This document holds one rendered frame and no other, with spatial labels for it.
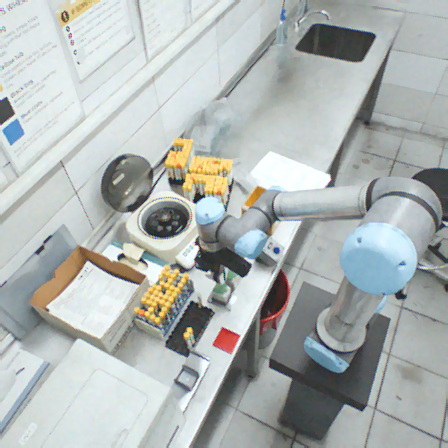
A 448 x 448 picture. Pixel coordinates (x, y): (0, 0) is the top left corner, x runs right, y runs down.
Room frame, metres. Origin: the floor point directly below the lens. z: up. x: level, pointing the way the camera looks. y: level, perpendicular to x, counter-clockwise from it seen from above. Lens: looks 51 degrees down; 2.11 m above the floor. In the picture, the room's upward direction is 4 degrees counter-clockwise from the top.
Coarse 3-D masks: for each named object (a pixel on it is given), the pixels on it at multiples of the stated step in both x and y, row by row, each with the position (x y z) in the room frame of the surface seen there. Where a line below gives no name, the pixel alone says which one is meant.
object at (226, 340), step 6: (222, 330) 0.56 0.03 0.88; (228, 330) 0.56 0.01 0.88; (222, 336) 0.54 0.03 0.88; (228, 336) 0.54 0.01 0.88; (234, 336) 0.54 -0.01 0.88; (216, 342) 0.52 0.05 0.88; (222, 342) 0.52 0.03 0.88; (228, 342) 0.52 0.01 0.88; (234, 342) 0.52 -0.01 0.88; (222, 348) 0.50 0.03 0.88; (228, 348) 0.50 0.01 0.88; (234, 348) 0.50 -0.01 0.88
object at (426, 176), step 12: (432, 168) 1.45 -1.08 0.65; (444, 168) 1.45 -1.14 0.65; (420, 180) 1.38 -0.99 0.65; (432, 180) 1.37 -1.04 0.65; (444, 180) 1.37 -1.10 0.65; (444, 192) 1.29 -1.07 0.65; (444, 204) 1.21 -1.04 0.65; (444, 216) 1.15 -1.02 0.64; (432, 240) 1.40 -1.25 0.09; (420, 264) 1.24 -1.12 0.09; (444, 276) 1.15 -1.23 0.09; (408, 288) 1.09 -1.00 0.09
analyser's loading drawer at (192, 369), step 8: (192, 352) 0.48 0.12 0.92; (192, 360) 0.46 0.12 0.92; (200, 360) 0.45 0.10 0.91; (208, 360) 0.45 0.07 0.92; (184, 368) 0.43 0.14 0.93; (192, 368) 0.42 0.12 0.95; (200, 368) 0.43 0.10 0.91; (184, 376) 0.41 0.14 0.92; (192, 376) 0.41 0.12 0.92; (200, 376) 0.41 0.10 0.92; (176, 384) 0.39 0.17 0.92; (184, 384) 0.38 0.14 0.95; (192, 384) 0.39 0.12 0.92; (176, 392) 0.37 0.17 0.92; (184, 392) 0.37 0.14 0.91; (192, 392) 0.36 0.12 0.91; (184, 400) 0.34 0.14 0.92; (184, 408) 0.32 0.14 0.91
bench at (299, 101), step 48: (336, 0) 2.91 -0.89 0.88; (288, 48) 2.32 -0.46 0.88; (336, 48) 2.54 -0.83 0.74; (384, 48) 2.24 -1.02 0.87; (240, 96) 1.86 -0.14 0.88; (288, 96) 1.83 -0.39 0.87; (336, 96) 1.80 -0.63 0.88; (240, 144) 1.48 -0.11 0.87; (288, 144) 1.45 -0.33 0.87; (336, 144) 1.43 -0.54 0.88; (240, 192) 1.17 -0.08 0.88; (96, 240) 0.96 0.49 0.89; (288, 240) 0.90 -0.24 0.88; (240, 288) 0.71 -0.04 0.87; (48, 336) 0.59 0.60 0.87; (144, 336) 0.56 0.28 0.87; (240, 336) 0.54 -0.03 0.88; (192, 432) 0.27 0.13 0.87
